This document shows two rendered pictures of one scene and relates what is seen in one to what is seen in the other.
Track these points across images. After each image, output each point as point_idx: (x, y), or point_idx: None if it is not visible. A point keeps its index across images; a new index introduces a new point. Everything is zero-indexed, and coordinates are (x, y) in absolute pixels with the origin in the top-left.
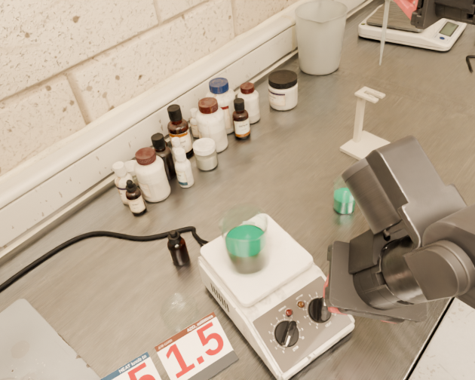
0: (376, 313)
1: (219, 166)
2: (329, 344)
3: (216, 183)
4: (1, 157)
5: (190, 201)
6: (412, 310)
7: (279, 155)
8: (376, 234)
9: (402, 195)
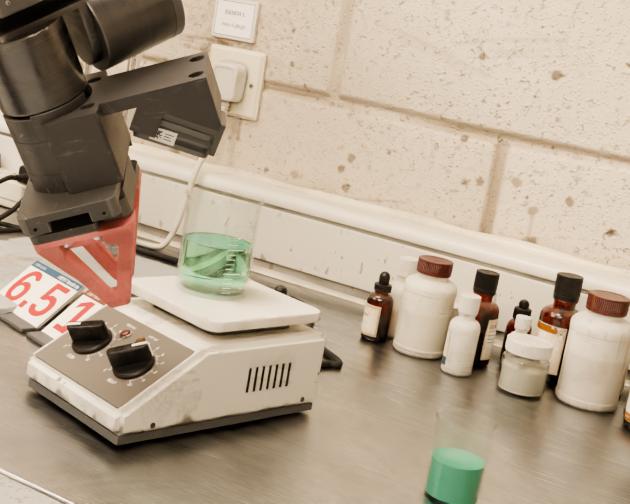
0: (28, 180)
1: (520, 400)
2: (81, 396)
3: (466, 392)
4: (359, 174)
5: (407, 370)
6: (32, 205)
7: (594, 455)
8: (94, 74)
9: None
